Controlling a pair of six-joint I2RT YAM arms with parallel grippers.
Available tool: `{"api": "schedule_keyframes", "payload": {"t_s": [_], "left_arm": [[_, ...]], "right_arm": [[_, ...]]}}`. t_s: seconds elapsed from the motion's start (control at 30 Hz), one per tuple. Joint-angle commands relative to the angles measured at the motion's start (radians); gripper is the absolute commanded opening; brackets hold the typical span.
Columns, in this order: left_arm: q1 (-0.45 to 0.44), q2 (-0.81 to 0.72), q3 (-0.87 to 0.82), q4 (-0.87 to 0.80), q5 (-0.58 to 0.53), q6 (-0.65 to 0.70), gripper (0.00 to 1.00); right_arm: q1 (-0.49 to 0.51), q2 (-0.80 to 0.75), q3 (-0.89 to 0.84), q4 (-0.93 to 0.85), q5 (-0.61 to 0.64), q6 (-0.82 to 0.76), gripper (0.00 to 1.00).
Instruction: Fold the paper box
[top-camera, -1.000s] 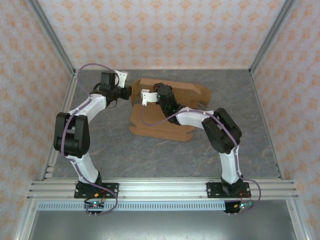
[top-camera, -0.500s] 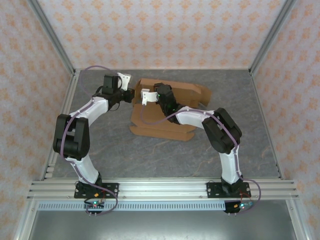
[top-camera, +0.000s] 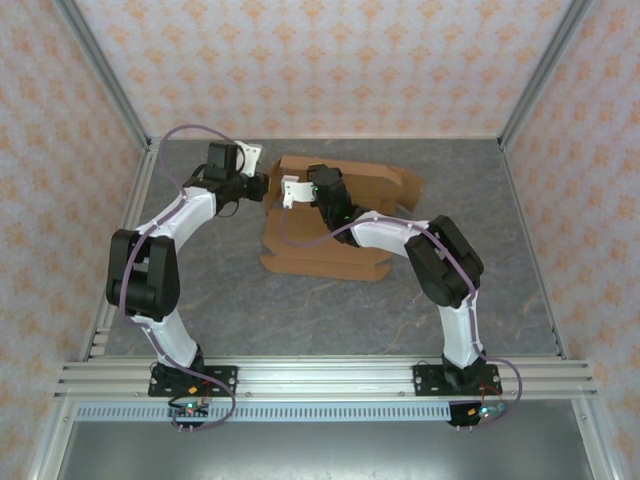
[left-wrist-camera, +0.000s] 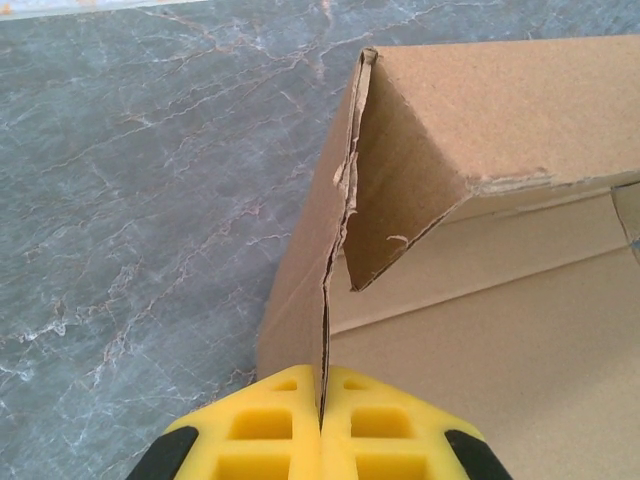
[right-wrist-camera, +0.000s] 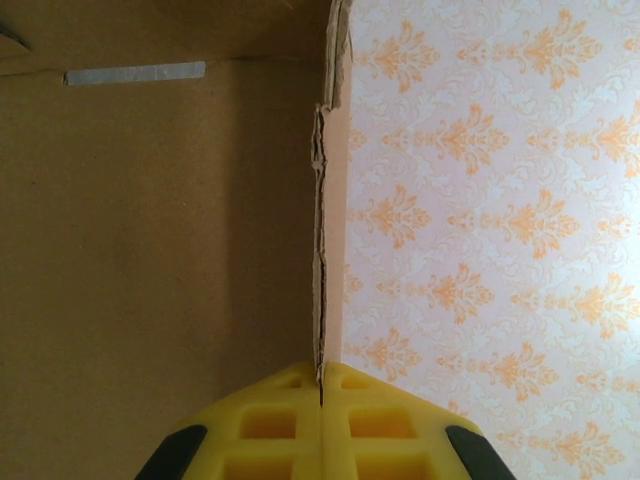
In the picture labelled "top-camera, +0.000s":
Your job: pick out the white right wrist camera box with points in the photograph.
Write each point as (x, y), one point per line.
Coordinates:
(297, 190)

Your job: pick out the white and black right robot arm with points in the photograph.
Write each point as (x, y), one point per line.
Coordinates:
(440, 270)

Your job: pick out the aluminium frame post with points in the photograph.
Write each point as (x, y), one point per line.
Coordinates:
(106, 75)
(542, 75)

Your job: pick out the brown cardboard box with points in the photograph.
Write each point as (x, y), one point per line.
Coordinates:
(320, 260)

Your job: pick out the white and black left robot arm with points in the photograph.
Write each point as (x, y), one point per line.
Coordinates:
(150, 285)

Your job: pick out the grey metal panel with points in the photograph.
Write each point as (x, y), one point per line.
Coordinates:
(325, 450)

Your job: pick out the aluminium side rail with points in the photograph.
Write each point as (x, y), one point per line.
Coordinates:
(514, 185)
(144, 172)

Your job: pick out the aluminium lower frame bar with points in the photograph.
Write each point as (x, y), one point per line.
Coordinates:
(50, 450)
(595, 450)

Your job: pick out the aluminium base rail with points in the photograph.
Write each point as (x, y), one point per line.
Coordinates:
(325, 380)

